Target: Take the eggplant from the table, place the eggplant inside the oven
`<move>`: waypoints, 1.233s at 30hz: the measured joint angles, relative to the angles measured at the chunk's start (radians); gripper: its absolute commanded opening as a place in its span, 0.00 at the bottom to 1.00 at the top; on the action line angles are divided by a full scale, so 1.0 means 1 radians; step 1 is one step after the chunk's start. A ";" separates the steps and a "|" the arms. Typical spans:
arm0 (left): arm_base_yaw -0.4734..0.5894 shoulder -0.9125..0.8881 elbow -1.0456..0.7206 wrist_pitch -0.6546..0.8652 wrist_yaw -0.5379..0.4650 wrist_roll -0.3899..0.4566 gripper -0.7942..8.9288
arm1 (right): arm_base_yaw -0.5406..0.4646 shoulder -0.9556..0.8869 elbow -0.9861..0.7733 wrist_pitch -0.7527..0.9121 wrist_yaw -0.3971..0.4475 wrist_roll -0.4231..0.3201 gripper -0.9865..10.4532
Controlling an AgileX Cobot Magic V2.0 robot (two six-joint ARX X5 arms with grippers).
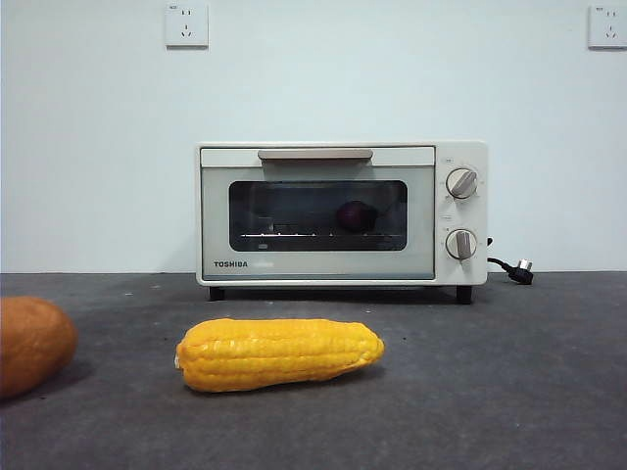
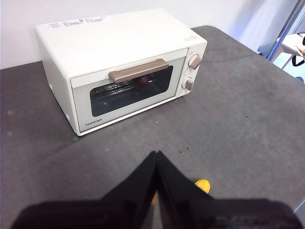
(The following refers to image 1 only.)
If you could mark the oven knob with upright grip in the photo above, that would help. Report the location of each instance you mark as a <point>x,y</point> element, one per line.
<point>461,244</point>

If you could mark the white Toshiba toaster oven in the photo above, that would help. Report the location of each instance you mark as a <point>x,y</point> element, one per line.
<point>460,215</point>

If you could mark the oven knob with slanted grip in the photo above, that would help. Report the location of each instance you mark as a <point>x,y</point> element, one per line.
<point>462,183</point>

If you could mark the yellow corn cob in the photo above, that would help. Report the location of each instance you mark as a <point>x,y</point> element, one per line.
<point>279,355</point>

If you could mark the orange-brown potato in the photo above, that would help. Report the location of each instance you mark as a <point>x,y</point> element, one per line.
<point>29,345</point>

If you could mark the white wall socket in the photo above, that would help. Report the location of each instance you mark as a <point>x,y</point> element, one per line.
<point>187,27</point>
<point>609,27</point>

